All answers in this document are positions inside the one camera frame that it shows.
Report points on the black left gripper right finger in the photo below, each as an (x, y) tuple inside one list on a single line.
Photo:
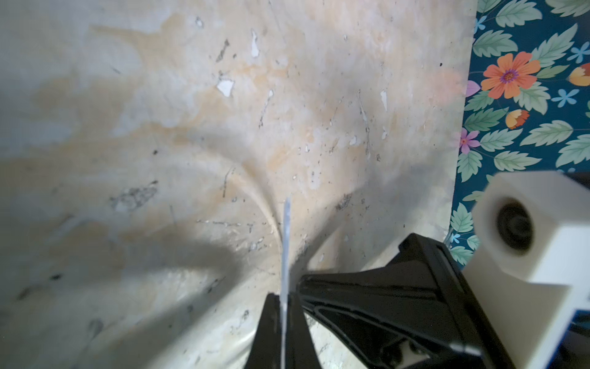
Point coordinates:
[(301, 353)]

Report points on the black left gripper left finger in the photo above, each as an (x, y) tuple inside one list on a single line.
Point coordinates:
[(265, 352)]

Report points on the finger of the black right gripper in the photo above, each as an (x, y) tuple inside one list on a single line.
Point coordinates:
[(420, 298)]

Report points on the clear protractor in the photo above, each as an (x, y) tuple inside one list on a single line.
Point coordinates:
[(285, 277)]

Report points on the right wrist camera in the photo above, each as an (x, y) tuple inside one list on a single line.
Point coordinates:
[(530, 273)]

